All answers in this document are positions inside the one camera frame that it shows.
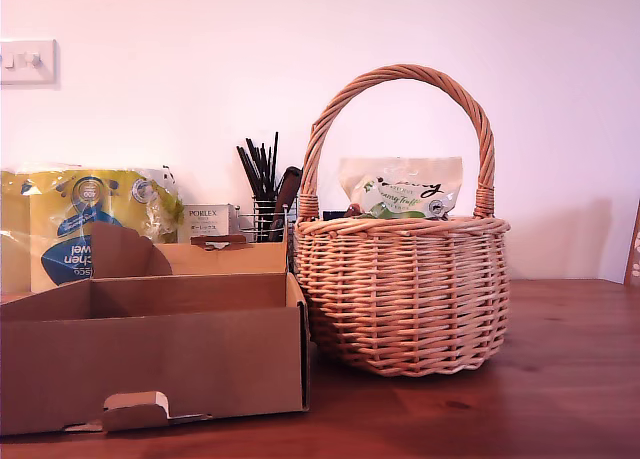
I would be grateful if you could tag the yellow kitchen towel pack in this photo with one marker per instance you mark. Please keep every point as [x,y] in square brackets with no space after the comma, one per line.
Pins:
[30,219]

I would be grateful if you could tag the white Galaxy truffle egg bag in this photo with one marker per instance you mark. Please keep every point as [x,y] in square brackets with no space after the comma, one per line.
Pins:
[400,184]

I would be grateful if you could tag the white wall light switch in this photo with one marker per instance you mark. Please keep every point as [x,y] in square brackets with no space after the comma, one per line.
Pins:
[30,61]

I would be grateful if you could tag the wooden chair back with dots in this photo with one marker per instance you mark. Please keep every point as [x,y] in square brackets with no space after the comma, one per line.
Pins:
[635,259]

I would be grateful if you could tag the blue Terry's orange egg bag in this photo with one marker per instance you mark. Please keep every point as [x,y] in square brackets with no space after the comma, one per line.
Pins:
[335,215]

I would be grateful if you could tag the brown cardboard box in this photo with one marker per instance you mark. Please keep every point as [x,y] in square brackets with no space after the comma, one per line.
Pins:
[150,364]

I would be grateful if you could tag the white Porlex box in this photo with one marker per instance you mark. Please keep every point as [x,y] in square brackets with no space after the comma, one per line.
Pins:
[207,219]

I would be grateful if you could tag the thin black stick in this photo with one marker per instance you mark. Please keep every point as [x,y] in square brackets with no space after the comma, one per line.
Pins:
[246,169]
[266,169]
[275,164]
[255,166]

